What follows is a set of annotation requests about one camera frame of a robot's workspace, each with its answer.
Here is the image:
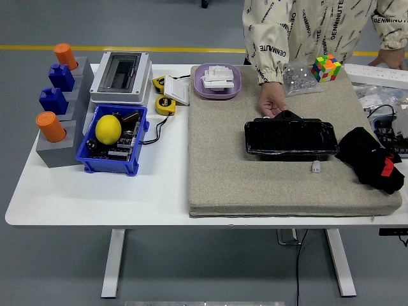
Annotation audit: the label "person's right hand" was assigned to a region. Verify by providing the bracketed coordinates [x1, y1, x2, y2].
[256, 82, 289, 118]

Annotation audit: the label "person's left hand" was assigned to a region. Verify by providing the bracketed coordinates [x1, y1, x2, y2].
[369, 48, 407, 71]

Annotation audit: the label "black rag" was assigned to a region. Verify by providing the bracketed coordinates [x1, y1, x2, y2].
[335, 126, 405, 195]

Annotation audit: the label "white power strip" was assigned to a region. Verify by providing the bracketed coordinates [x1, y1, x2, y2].
[344, 62, 408, 90]

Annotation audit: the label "clear bag of metal nuts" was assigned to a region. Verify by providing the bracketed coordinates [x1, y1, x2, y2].
[282, 59, 324, 98]

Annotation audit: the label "clear plastic bags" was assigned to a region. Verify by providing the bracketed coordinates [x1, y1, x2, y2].
[352, 82, 408, 113]

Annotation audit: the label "colourful puzzle cube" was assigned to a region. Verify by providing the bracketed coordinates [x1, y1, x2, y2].
[310, 54, 342, 84]

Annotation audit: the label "purple plate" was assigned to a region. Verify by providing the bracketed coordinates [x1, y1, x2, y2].
[193, 62, 242, 100]

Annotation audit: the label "grey-brown mat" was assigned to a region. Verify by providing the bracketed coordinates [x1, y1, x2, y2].
[187, 64, 403, 219]

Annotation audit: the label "light blue tray of boards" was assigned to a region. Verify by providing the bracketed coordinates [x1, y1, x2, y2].
[369, 115, 408, 157]

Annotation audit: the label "person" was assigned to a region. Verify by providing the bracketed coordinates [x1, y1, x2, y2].
[241, 0, 408, 86]

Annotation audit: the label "yellow tape measure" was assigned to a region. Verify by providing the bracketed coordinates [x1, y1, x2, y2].
[154, 94, 177, 115]
[152, 75, 166, 94]

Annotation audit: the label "grey electrical distribution box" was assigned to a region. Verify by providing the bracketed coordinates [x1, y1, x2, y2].
[89, 50, 153, 106]

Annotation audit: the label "brown cylindrical capacitor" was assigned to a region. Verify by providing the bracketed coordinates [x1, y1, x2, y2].
[122, 109, 142, 124]

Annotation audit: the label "dark circuit board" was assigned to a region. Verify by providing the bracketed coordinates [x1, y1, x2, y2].
[85, 110, 143, 160]

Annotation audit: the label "yellow lemon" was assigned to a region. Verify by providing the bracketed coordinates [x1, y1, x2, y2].
[95, 114, 122, 146]

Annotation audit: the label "black table control box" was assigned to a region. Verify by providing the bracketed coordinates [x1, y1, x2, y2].
[378, 228, 408, 248]

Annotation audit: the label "blue plastic bin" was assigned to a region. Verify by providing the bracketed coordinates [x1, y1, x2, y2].
[75, 103, 150, 177]

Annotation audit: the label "white table leg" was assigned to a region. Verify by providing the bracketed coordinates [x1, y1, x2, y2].
[324, 228, 357, 298]
[101, 228, 126, 300]

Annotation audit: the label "orange cylinder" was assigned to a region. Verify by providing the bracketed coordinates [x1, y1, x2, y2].
[35, 111, 67, 143]
[53, 43, 79, 71]

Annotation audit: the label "blue plastic block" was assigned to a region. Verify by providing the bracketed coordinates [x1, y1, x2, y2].
[38, 87, 69, 115]
[48, 62, 76, 92]

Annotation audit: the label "grey stepped block holder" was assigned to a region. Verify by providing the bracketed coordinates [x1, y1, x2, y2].
[35, 56, 96, 169]

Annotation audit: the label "black looped cable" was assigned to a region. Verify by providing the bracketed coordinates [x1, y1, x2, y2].
[366, 104, 398, 121]

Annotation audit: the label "white switch parts stack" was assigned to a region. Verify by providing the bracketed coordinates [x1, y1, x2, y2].
[200, 64, 236, 92]

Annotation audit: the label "white wall switch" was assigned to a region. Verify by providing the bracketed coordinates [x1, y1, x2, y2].
[163, 76, 191, 106]

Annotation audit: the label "thin black cord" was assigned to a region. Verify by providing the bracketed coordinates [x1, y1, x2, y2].
[140, 112, 175, 146]

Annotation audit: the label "metal bracket under table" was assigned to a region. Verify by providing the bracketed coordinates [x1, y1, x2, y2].
[276, 228, 302, 246]

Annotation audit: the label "black cable under table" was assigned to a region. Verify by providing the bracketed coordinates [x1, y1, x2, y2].
[295, 228, 309, 306]

